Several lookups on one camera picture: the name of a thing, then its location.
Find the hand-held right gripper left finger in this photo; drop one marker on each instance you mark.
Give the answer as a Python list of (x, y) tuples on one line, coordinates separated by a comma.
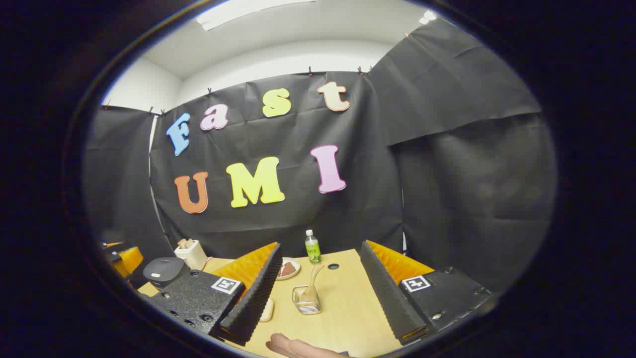
[(258, 293)]

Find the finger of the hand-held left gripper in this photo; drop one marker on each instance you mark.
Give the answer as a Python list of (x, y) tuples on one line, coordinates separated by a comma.
[(131, 259)]

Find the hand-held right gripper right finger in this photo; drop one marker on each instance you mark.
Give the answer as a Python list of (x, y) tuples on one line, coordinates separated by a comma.
[(387, 293)]

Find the white rice tray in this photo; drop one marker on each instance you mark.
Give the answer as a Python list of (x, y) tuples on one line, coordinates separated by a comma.
[(267, 311)]

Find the black and silver rice cooker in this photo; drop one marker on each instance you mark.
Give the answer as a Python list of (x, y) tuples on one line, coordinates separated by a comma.
[(164, 268)]

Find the metal chopstick holder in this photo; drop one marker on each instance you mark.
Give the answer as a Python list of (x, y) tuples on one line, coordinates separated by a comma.
[(305, 307)]

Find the wooden spoon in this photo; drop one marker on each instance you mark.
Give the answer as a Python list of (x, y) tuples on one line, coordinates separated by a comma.
[(314, 278)]

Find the white plate with meat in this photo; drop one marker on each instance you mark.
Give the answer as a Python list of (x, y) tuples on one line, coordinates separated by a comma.
[(289, 269)]

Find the white toaster with bread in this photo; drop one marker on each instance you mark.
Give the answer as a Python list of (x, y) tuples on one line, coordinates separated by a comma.
[(194, 256)]

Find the green tea bottle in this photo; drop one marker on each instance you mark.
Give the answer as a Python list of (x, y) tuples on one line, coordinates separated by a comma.
[(312, 251)]

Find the black backdrop cloth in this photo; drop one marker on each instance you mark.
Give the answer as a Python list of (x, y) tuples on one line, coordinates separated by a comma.
[(372, 199)]

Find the small ceiling light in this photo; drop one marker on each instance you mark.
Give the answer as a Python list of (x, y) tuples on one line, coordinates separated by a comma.
[(427, 17)]

